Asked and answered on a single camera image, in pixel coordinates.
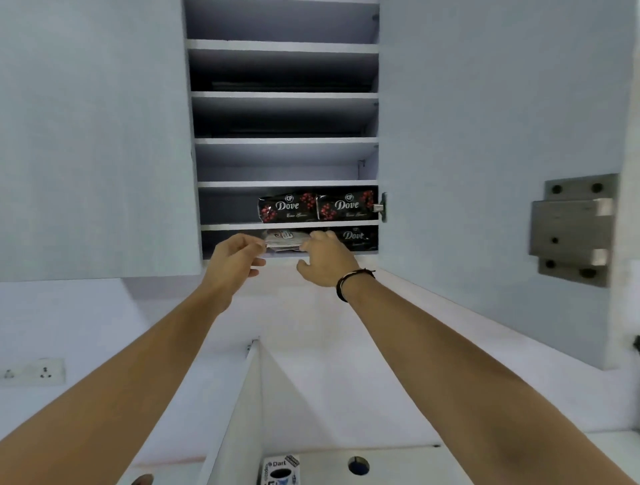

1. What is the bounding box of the white box with black label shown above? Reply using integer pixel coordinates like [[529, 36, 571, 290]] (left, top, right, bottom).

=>
[[260, 454, 302, 485]]

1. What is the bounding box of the person's left forearm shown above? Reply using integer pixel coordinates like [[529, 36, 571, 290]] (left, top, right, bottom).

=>
[[0, 287, 236, 485]]

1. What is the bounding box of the metal hinge mounting plate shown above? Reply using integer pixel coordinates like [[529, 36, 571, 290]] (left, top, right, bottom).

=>
[[529, 173, 620, 288]]

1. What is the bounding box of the person's right forearm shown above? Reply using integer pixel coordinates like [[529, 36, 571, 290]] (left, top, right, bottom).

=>
[[342, 272, 635, 485]]

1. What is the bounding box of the white wall socket plate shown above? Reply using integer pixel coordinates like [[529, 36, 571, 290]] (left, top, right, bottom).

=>
[[0, 357, 67, 387]]

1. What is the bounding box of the white open cabinet door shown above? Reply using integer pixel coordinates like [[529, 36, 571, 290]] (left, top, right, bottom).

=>
[[376, 0, 626, 371]]

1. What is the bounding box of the person's right hand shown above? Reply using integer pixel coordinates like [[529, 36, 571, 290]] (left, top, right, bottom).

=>
[[296, 230, 363, 288]]

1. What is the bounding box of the black cord wristband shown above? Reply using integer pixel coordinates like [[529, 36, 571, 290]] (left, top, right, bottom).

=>
[[335, 268, 377, 303]]

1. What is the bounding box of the white lower cabinet panel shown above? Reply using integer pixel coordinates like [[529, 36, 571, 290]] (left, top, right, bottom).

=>
[[197, 338, 476, 485]]

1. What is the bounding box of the white closed cabinet door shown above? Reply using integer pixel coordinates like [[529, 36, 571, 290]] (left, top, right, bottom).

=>
[[0, 0, 203, 283]]

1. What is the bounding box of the black red snack packet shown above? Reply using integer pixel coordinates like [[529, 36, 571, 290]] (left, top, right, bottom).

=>
[[334, 227, 379, 252], [257, 192, 319, 224], [316, 189, 377, 222]]

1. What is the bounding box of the person's left hand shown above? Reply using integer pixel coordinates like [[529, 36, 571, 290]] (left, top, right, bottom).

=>
[[202, 233, 269, 303]]

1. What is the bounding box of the white wall cabinet with shelves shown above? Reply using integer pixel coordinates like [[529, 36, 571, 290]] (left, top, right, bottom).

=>
[[182, 0, 382, 261]]

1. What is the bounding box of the white snack packet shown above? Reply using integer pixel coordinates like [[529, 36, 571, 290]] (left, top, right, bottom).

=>
[[264, 229, 310, 256]]

